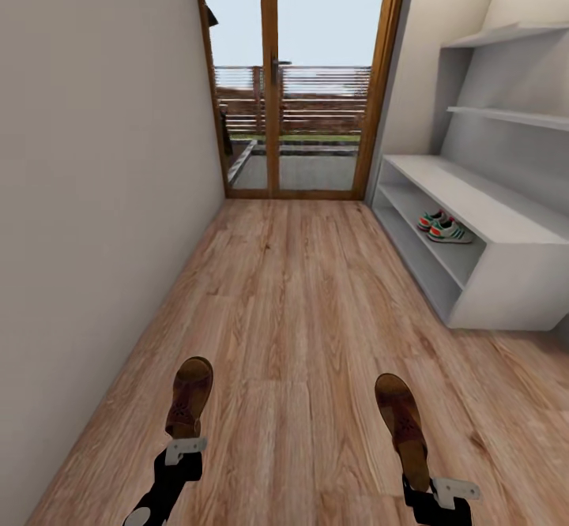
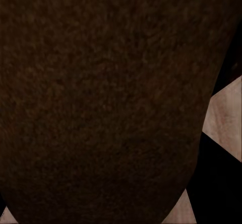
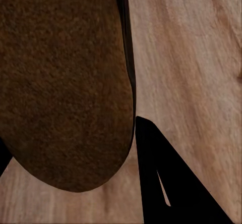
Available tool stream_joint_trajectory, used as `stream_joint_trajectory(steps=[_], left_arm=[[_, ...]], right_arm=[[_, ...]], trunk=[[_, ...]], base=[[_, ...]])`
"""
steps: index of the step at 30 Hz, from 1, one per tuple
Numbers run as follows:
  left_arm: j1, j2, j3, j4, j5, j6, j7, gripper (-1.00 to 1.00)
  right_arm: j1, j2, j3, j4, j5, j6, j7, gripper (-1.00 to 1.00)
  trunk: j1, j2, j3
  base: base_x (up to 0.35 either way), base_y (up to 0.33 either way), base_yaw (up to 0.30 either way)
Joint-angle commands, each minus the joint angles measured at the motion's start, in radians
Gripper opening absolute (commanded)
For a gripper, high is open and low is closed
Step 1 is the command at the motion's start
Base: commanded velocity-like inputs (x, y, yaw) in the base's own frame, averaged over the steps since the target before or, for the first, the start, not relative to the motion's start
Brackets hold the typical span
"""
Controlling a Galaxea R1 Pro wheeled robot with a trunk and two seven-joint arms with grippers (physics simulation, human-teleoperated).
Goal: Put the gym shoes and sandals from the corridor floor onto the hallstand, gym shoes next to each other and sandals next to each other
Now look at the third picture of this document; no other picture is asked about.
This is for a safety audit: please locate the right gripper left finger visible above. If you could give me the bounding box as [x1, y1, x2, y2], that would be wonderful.
[0, 138, 13, 176]

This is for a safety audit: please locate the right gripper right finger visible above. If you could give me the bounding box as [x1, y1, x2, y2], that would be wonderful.
[135, 116, 233, 224]

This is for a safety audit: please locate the sandal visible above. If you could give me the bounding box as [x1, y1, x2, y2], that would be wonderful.
[0, 0, 136, 193]

